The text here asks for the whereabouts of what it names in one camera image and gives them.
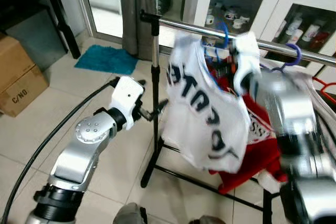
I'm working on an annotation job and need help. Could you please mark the printed cardboard box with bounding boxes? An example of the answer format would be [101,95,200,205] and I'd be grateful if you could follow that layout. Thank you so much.
[0,34,50,118]

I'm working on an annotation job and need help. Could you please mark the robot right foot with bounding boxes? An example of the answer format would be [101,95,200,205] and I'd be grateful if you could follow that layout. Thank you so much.
[188,215,227,224]

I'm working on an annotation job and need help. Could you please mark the purple clothes hanger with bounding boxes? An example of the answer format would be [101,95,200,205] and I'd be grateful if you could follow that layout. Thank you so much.
[260,42,303,73]

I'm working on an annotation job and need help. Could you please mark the white bottle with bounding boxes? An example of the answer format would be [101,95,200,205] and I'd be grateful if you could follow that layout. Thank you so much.
[287,18,303,37]
[302,23,321,44]

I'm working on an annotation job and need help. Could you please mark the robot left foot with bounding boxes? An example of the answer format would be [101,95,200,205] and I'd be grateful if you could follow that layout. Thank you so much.
[112,202,149,224]

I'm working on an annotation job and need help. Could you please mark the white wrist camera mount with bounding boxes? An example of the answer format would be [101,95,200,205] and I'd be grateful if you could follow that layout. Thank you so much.
[109,76,145,131]
[232,31,262,97]

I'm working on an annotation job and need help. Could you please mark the blue clothes hanger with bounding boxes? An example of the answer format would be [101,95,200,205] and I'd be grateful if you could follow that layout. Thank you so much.
[202,20,232,94]

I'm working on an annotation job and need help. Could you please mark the grey curtain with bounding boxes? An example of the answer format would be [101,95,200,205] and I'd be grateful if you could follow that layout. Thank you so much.
[120,0,159,61]

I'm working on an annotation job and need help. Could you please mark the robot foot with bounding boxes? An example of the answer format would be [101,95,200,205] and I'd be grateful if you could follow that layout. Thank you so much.
[112,202,149,224]
[188,215,227,224]

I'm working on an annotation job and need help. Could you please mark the chrome clothes rack rail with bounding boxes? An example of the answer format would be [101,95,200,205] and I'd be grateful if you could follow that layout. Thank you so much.
[157,17,336,67]

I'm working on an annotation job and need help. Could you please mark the teal floor mat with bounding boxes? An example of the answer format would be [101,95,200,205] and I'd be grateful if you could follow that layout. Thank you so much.
[74,44,139,76]

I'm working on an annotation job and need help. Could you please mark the red clothes hanger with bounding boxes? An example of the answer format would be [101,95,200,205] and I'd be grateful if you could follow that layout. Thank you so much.
[312,76,336,104]

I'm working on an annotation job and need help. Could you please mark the black desk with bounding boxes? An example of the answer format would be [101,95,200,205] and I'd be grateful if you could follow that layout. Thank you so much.
[0,0,82,60]

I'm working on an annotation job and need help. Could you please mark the red jersey white print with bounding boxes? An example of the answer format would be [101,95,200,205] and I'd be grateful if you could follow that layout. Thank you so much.
[206,59,287,196]

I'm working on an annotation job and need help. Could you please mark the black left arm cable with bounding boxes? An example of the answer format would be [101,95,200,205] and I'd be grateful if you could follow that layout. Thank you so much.
[0,79,119,224]

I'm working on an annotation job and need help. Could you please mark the white-framed glass door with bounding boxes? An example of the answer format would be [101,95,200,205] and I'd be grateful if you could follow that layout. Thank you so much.
[73,0,127,41]

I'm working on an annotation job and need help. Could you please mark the red bottle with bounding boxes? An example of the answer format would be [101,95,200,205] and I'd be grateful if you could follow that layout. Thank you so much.
[314,31,331,47]

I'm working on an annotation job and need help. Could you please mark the white mug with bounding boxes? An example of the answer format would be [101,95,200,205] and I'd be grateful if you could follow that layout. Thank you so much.
[233,18,248,29]

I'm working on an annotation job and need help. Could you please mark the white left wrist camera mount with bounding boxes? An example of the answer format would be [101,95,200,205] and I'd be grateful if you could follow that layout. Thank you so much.
[109,76,145,131]

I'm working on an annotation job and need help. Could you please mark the black clothes rack frame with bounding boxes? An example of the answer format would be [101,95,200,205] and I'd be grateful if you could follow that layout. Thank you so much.
[140,10,275,224]

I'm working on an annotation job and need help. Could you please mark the white T-shirt black letters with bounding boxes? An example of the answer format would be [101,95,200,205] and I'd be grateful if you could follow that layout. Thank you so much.
[161,31,253,174]

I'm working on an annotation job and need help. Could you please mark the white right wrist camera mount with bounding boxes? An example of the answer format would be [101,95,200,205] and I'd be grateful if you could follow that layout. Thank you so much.
[232,31,262,97]

